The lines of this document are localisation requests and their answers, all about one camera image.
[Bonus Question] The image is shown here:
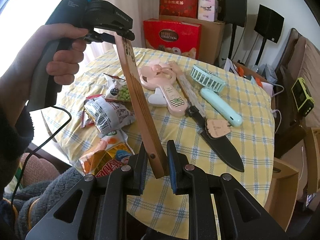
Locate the brown wooden folding fan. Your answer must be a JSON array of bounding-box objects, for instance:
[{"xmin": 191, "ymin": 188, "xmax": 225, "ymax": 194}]
[{"xmin": 114, "ymin": 34, "xmax": 169, "ymax": 179}]

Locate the person's left hand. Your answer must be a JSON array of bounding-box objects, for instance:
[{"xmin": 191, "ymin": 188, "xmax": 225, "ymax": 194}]
[{"xmin": 0, "ymin": 23, "xmax": 90, "ymax": 128}]

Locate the orange yellow chip bag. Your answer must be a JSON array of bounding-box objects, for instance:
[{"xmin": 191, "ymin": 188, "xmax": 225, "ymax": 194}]
[{"xmin": 79, "ymin": 129, "xmax": 135, "ymax": 177}]

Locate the wooden foot-shaped tag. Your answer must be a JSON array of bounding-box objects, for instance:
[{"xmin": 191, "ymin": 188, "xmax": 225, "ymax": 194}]
[{"xmin": 206, "ymin": 119, "xmax": 231, "ymax": 139}]

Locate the silver snack packet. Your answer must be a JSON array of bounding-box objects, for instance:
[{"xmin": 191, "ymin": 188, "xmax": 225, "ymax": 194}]
[{"xmin": 84, "ymin": 96, "xmax": 136, "ymax": 135}]

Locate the patterned folding fan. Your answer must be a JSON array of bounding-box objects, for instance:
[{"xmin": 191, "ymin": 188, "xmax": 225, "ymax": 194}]
[{"xmin": 169, "ymin": 61, "xmax": 206, "ymax": 118}]

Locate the green pea snack packet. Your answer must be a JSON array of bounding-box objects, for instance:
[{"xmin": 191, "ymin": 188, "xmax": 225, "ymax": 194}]
[{"xmin": 104, "ymin": 73, "xmax": 131, "ymax": 102}]

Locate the red snack packet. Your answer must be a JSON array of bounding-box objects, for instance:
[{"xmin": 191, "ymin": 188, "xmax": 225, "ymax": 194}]
[{"xmin": 81, "ymin": 94, "xmax": 102, "ymax": 128}]

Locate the red tea gift bag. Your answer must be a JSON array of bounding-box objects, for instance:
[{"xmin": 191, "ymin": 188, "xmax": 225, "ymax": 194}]
[{"xmin": 159, "ymin": 0, "xmax": 199, "ymax": 18}]

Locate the white sheer curtain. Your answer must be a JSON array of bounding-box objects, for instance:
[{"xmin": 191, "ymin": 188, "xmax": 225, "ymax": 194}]
[{"xmin": 0, "ymin": 0, "xmax": 161, "ymax": 143}]

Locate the pink handheld fan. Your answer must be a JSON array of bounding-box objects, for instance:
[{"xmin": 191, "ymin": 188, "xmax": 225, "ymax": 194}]
[{"xmin": 138, "ymin": 61, "xmax": 187, "ymax": 117}]

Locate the red chocolate gift box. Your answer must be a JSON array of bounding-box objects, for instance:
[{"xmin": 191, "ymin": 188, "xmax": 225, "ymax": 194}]
[{"xmin": 143, "ymin": 19, "xmax": 201, "ymax": 59}]

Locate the mint green handheld fan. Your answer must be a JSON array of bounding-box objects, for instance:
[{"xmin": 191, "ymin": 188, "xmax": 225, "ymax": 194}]
[{"xmin": 190, "ymin": 64, "xmax": 242, "ymax": 127}]

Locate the pink tissue box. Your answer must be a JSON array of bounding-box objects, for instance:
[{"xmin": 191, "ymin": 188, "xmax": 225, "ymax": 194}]
[{"xmin": 197, "ymin": 0, "xmax": 219, "ymax": 22}]

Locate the brown carton under bags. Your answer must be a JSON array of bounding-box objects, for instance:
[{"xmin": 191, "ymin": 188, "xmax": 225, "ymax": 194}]
[{"xmin": 159, "ymin": 15, "xmax": 225, "ymax": 65}]

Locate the large cardboard box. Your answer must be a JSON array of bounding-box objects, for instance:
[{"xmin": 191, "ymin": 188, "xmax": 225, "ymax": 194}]
[{"xmin": 264, "ymin": 158, "xmax": 299, "ymax": 231}]

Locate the left black speaker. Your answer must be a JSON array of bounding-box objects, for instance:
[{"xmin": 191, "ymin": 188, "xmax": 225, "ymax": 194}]
[{"xmin": 223, "ymin": 0, "xmax": 247, "ymax": 28}]

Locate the black speaker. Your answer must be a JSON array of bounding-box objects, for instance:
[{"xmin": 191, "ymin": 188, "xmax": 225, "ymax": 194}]
[
  {"xmin": 223, "ymin": 0, "xmax": 247, "ymax": 28},
  {"xmin": 254, "ymin": 4, "xmax": 284, "ymax": 43}
]

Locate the green portable radio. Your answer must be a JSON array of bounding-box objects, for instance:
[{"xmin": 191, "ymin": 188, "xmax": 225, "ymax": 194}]
[{"xmin": 291, "ymin": 77, "xmax": 315, "ymax": 117}]

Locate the brown sofa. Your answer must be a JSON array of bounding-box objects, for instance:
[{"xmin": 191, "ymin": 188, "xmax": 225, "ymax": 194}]
[{"xmin": 276, "ymin": 28, "xmax": 319, "ymax": 127}]

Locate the right black speaker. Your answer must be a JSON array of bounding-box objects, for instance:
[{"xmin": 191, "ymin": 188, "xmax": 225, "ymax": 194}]
[{"xmin": 254, "ymin": 4, "xmax": 284, "ymax": 43}]

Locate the white charging cable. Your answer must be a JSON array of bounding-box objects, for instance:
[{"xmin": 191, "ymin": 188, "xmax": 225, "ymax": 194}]
[{"xmin": 271, "ymin": 83, "xmax": 286, "ymax": 134}]

